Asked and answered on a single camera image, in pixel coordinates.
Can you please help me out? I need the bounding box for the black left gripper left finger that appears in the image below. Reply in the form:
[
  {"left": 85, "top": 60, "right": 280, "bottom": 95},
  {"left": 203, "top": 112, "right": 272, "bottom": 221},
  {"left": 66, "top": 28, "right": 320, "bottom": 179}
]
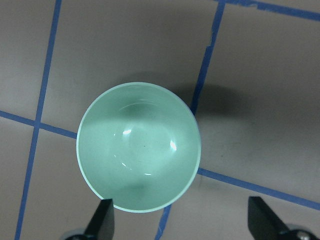
[{"left": 84, "top": 199, "right": 115, "bottom": 240}]

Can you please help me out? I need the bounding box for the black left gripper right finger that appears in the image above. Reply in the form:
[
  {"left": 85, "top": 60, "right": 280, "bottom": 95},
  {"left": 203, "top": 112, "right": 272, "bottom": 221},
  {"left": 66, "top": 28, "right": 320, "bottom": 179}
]
[{"left": 247, "top": 196, "right": 299, "bottom": 240}]

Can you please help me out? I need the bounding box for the green bowl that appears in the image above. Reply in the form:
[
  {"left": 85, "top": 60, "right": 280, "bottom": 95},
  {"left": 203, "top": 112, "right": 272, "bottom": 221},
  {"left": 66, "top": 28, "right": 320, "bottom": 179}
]
[{"left": 76, "top": 82, "right": 202, "bottom": 213}]

